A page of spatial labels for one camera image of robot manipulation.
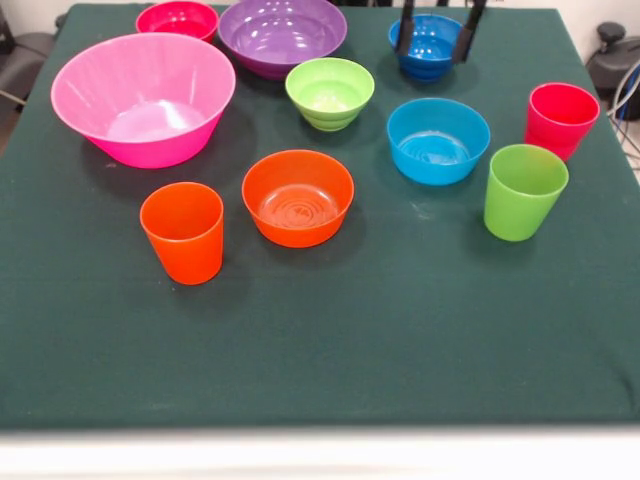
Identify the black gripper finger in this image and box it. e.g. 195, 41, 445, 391
452, 0, 488, 65
396, 0, 417, 57

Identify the green bowl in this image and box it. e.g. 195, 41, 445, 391
284, 57, 376, 133

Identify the light blue bowl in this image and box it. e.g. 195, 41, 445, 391
386, 97, 492, 187

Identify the purple bowl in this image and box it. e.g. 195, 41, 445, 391
217, 0, 349, 81

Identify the small pinkish red bowl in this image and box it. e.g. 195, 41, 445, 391
135, 0, 220, 44

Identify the large pink bowl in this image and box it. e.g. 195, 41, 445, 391
50, 32, 237, 170

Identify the dark blue bowl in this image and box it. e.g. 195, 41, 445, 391
388, 13, 472, 82

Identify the pinkish red cup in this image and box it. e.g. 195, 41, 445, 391
524, 82, 601, 162

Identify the green cup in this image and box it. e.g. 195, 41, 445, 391
483, 143, 570, 243

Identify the orange bowl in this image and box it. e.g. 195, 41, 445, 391
241, 149, 356, 249

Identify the dark green tablecloth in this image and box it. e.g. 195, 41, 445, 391
0, 3, 640, 431

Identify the orange cup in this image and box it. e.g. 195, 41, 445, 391
139, 181, 225, 287

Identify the tangle of cables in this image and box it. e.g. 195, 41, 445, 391
606, 62, 640, 174

